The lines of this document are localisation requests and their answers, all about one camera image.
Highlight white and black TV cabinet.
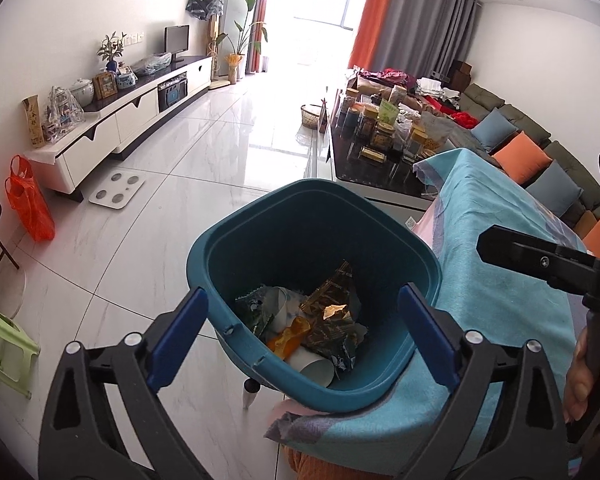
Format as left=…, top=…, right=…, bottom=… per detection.
left=24, top=55, right=216, bottom=196

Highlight black monitor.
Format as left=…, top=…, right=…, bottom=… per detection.
left=164, top=25, right=191, bottom=65

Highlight teal and grey printed tablecloth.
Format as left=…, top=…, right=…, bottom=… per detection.
left=265, top=149, right=591, bottom=456

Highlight blue cushion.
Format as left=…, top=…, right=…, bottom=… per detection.
left=470, top=107, right=517, bottom=153
left=527, top=160, right=584, bottom=217

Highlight yellow printed box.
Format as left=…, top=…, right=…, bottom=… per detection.
left=21, top=96, right=48, bottom=150

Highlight tall leafy potted plant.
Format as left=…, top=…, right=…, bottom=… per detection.
left=216, top=0, right=269, bottom=83

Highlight white bathroom scale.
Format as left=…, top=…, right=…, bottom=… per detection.
left=88, top=171, right=146, bottom=207

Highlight plain white paper cup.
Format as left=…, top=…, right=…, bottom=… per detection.
left=287, top=355, right=337, bottom=387

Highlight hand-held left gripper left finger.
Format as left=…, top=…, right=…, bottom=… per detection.
left=39, top=286, right=210, bottom=480

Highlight orange plastic bag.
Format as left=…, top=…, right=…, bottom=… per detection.
left=5, top=155, right=56, bottom=243

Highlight small plant in blue vase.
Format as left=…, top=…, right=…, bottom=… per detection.
left=96, top=31, right=127, bottom=73

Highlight clear plastic bag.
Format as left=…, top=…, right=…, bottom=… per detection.
left=131, top=52, right=173, bottom=76

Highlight white ceramic jar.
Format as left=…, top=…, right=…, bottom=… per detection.
left=70, top=77, right=95, bottom=108

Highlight orange peel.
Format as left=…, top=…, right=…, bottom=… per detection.
left=267, top=317, right=312, bottom=356

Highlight green sofa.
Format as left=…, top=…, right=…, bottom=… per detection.
left=350, top=67, right=600, bottom=251

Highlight grey and orange curtain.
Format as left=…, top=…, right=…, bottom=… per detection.
left=245, top=0, right=276, bottom=75

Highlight person's right hand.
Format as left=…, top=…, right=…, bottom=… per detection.
left=562, top=329, right=599, bottom=423

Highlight pile of clothes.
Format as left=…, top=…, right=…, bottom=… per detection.
left=357, top=67, right=481, bottom=128

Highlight brown boxes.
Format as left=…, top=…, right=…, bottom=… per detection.
left=450, top=60, right=473, bottom=88

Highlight clear plastic package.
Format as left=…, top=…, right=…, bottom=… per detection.
left=41, top=86, right=86, bottom=143

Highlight gold and brown wrapper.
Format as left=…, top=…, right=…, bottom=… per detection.
left=300, top=260, right=368, bottom=361

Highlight orange cushion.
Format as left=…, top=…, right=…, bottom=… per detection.
left=582, top=216, right=600, bottom=256
left=492, top=131, right=553, bottom=183

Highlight wooden picture frame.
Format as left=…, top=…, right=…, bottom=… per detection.
left=92, top=71, right=118, bottom=101

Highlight dark teal bin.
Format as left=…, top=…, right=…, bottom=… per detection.
left=186, top=178, right=442, bottom=415

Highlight cluttered coffee table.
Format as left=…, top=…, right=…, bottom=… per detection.
left=300, top=87, right=461, bottom=211

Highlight white paper cup blue dots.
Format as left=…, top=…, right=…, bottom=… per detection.
left=272, top=287, right=306, bottom=333

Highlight standing fan with patterned cover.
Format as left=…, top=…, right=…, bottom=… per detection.
left=186, top=0, right=231, bottom=91

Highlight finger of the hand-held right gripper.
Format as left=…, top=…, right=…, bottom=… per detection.
left=476, top=226, right=600, bottom=297

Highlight wicker basket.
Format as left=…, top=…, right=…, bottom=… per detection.
left=300, top=104, right=328, bottom=130

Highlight dark green wrapper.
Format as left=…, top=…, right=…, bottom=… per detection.
left=235, top=285, right=281, bottom=336

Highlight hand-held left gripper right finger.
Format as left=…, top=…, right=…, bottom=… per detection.
left=397, top=282, right=568, bottom=480

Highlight green plastic stool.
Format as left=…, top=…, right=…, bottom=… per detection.
left=0, top=296, right=42, bottom=400

